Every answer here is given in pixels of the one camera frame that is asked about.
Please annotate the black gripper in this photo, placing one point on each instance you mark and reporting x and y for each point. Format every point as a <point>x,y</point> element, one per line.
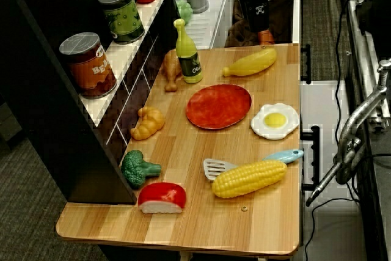
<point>258,13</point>

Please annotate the yellow toy banana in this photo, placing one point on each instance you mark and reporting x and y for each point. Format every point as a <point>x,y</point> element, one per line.
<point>250,63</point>

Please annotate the red round plate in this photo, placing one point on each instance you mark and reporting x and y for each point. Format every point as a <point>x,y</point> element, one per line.
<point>218,106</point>

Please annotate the orange plastic toy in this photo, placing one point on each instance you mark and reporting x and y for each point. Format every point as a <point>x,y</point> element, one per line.
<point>265,37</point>

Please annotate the white toy sink counter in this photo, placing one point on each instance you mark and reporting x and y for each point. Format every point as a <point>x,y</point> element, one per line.
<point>201,31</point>

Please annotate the green toy grapes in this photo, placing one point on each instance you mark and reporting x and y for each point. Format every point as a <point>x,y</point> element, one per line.
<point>184,12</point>

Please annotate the green olive oil bottle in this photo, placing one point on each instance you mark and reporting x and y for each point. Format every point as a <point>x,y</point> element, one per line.
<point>189,59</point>

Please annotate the toy fried egg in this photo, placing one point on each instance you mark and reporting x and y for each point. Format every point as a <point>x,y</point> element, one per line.
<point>275,120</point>

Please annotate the green toy peas can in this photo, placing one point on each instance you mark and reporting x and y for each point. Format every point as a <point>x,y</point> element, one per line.
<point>123,16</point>

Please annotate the metal clamp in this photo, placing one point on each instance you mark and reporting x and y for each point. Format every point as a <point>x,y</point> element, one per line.
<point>354,126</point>

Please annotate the golden toy croissant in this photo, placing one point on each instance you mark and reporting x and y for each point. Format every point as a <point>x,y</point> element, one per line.
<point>149,123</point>

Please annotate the yellow toy corn cob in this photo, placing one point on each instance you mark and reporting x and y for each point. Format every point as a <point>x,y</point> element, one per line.
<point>249,178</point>

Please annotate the orange toy beans can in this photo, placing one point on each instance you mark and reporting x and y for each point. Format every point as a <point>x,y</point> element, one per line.
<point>90,68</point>

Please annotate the green toy broccoli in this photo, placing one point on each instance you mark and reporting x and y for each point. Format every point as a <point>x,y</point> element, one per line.
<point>136,169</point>

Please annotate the red white toy sushi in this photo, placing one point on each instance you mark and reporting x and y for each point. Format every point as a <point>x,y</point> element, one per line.
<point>162,197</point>

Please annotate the dark toy kitchen shelf unit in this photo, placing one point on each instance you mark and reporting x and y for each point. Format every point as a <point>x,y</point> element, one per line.
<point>46,120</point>

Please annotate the aluminium frame rail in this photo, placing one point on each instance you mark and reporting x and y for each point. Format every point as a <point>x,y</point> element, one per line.
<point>363,68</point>

